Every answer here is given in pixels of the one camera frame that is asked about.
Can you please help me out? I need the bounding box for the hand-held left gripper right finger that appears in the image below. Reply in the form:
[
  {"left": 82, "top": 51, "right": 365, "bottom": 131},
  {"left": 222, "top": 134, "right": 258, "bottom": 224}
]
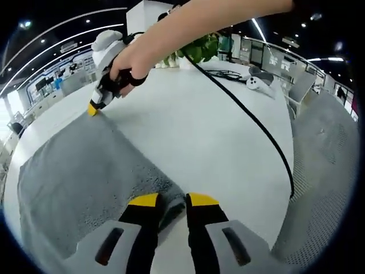
[{"left": 186, "top": 192, "right": 282, "bottom": 274}]

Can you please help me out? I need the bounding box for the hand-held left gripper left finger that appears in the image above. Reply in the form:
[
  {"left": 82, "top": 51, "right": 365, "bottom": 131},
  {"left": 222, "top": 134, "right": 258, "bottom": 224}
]
[{"left": 64, "top": 192, "right": 160, "bottom": 274}]

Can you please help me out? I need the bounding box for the grey towel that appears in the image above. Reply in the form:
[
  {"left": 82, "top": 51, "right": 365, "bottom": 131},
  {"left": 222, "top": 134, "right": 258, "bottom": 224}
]
[{"left": 18, "top": 113, "right": 188, "bottom": 259}]

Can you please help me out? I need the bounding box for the person's right hand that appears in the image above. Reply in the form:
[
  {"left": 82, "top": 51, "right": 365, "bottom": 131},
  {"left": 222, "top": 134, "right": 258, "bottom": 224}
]
[{"left": 109, "top": 42, "right": 151, "bottom": 98}]

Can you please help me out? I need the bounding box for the grey desk partition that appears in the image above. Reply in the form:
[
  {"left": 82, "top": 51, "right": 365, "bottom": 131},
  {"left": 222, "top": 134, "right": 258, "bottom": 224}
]
[{"left": 61, "top": 71, "right": 90, "bottom": 96}]

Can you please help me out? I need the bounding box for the black office chair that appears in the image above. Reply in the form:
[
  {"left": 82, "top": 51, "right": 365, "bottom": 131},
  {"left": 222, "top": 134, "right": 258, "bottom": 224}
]
[{"left": 10, "top": 122, "right": 26, "bottom": 139}]

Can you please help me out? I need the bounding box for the white table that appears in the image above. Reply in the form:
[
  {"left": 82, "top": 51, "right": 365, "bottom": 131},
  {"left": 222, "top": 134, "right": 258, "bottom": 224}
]
[{"left": 4, "top": 61, "right": 296, "bottom": 274}]

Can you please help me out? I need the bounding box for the green potted plant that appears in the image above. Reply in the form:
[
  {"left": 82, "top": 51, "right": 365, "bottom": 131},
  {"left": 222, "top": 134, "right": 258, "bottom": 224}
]
[{"left": 164, "top": 33, "right": 222, "bottom": 69}]

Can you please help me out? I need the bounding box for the grey mesh office chair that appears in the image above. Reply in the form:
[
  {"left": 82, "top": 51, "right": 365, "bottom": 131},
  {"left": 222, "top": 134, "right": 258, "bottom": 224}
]
[{"left": 272, "top": 88, "right": 360, "bottom": 268}]

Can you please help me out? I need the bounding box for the white handheld controller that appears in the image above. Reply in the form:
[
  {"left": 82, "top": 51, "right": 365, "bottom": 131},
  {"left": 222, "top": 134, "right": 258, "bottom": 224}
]
[{"left": 246, "top": 75, "right": 276, "bottom": 99}]

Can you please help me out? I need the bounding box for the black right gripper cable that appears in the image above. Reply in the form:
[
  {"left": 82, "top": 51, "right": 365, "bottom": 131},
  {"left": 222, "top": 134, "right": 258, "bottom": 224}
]
[{"left": 181, "top": 51, "right": 295, "bottom": 202}]

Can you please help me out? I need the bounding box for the coiled black cable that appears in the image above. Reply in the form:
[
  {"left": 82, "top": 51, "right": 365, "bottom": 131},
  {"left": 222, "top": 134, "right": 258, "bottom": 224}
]
[{"left": 204, "top": 69, "right": 249, "bottom": 84}]

